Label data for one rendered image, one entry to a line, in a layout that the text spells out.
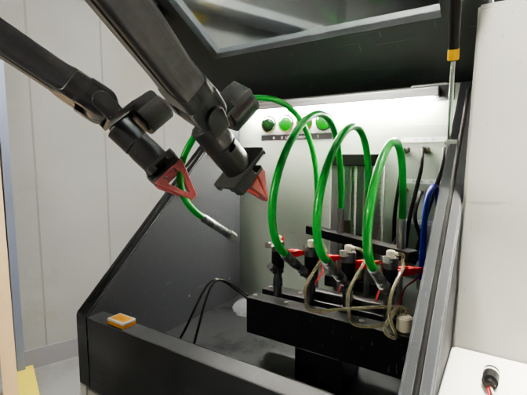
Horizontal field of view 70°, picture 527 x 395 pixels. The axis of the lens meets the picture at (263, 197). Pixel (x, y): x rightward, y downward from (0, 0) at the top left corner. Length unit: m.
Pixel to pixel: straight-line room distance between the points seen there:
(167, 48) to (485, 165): 0.53
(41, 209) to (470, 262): 2.34
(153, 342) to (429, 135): 0.75
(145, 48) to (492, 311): 0.62
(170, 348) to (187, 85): 0.44
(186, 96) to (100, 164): 2.13
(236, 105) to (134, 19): 0.26
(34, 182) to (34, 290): 0.66
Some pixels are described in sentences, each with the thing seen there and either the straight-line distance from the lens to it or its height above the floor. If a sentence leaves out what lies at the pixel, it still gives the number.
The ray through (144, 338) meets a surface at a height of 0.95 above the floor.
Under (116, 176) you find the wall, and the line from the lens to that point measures 2.68.
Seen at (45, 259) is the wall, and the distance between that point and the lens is 2.67.
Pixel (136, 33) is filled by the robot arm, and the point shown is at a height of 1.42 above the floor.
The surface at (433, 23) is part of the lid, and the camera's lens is 0.89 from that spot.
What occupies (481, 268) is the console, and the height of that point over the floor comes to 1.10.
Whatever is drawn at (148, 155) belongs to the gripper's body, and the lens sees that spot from 0.76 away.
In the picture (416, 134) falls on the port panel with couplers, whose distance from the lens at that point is 0.98.
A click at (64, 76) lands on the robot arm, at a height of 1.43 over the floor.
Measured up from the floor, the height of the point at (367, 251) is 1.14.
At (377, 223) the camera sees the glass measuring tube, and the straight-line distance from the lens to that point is 1.01.
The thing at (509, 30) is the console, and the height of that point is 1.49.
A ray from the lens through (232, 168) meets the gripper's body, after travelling 0.68.
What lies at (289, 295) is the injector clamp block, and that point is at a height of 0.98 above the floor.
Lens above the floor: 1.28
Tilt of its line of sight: 6 degrees down
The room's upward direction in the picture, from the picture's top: straight up
